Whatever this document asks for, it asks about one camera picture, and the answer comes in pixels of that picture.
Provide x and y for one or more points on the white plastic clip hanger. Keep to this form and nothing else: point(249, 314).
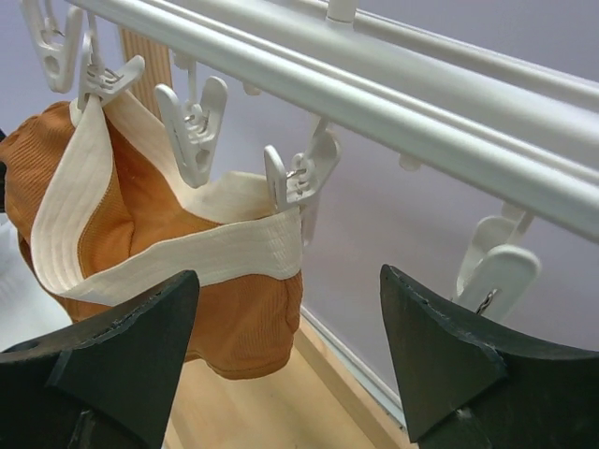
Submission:
point(516, 130)

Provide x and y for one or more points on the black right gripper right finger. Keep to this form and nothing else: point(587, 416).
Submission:
point(468, 382)

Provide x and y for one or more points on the orange underwear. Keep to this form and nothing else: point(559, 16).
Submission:
point(102, 214)

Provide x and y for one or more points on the white clothes clip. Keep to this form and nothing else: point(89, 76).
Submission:
point(96, 79)
point(193, 126)
point(56, 47)
point(301, 184)
point(496, 271)

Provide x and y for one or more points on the wooden hanger stand frame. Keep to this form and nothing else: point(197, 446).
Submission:
point(325, 397)

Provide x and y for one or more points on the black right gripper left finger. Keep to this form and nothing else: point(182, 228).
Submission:
point(106, 382)

